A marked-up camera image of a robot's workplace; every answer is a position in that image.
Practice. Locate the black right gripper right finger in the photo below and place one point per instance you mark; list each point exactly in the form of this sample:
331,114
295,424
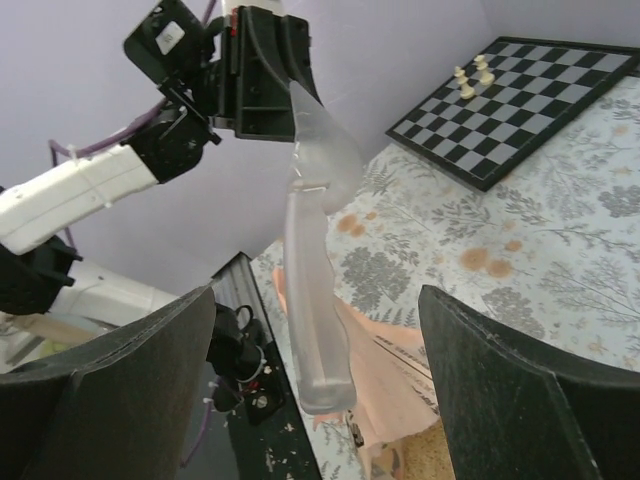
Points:
515,407

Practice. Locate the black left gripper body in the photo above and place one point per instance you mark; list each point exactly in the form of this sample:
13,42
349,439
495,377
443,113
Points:
189,60

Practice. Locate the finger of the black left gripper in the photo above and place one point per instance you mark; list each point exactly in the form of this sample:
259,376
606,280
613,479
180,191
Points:
273,51

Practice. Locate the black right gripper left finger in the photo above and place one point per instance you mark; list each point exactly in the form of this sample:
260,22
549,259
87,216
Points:
116,407

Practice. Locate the pink litter bag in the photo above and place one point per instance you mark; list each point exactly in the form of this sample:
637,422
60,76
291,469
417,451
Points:
394,430

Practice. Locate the clear plastic scoop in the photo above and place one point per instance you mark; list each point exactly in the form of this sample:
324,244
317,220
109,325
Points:
327,170

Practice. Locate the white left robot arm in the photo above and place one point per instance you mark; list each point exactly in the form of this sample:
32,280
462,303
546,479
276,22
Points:
40,273

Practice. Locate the floral table mat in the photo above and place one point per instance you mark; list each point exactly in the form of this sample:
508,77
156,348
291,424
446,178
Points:
552,250

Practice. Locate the cream chess piece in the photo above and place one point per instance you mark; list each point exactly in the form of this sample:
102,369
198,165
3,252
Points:
486,77
466,90

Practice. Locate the black white chessboard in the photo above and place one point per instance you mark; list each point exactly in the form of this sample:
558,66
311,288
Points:
540,86

